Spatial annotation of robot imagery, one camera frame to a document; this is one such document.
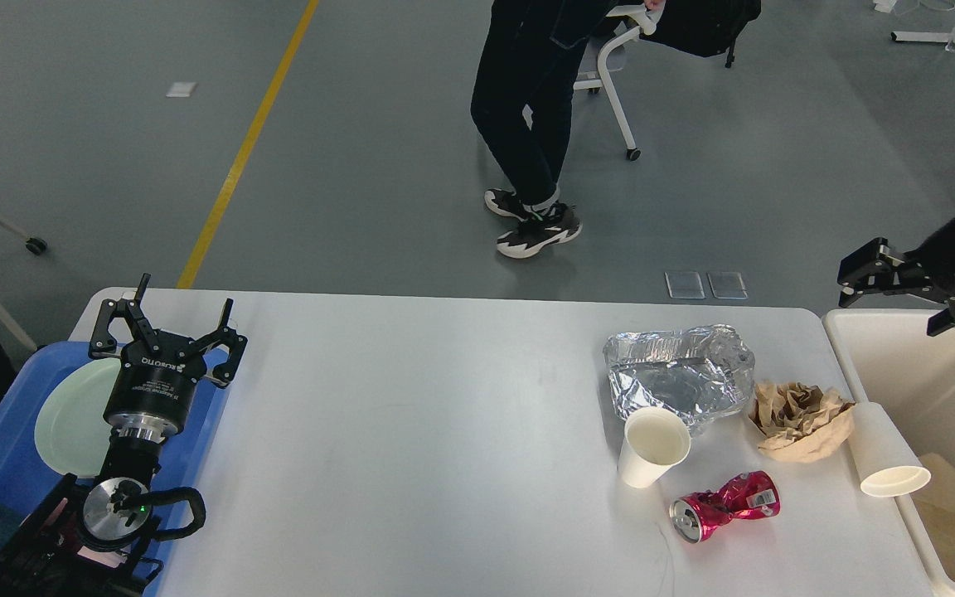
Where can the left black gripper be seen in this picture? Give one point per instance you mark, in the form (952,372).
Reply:
(154,385)

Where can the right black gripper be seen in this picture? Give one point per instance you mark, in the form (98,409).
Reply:
(928,272)

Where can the green plate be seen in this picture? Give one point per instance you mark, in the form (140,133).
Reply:
(71,435)

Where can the aluminium foil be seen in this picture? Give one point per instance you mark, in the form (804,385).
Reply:
(699,374)

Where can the white paper cup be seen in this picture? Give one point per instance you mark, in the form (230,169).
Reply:
(887,467)
(655,440)

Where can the pink ribbed mug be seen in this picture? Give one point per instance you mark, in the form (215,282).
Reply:
(114,553)

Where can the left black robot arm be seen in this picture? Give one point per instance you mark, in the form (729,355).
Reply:
(40,560)

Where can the white plastic bin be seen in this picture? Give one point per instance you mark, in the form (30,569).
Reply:
(887,357)

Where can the lying white paper cup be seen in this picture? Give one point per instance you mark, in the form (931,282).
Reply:
(887,467)

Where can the crumpled brown napkin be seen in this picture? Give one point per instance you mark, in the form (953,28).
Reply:
(800,424)

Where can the blue plastic tray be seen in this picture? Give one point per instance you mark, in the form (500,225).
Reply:
(25,479)

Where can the crushed red can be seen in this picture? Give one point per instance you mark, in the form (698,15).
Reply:
(752,495)

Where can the black backpack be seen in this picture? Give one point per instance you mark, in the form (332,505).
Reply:
(704,28)

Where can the walking person's right sneaker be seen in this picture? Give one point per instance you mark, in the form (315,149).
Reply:
(504,203)

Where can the walking person's sneaker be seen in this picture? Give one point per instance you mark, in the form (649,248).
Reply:
(558,224)
(504,203)

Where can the walking person's left sneaker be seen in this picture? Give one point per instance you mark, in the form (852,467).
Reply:
(558,224)

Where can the grey white office chair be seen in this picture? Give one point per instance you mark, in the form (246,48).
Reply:
(606,55)

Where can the walking person dark jeans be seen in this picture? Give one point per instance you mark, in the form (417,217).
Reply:
(522,96)

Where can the white desk frame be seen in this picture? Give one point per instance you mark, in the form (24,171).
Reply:
(899,8)

